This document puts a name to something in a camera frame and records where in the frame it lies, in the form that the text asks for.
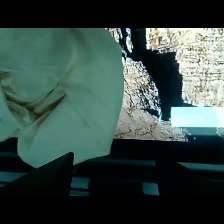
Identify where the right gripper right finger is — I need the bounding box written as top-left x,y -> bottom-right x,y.
155,159 -> 224,197

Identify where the white garment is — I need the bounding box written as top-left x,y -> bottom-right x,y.
0,27 -> 125,169

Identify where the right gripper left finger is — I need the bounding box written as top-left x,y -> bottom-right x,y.
0,152 -> 75,197

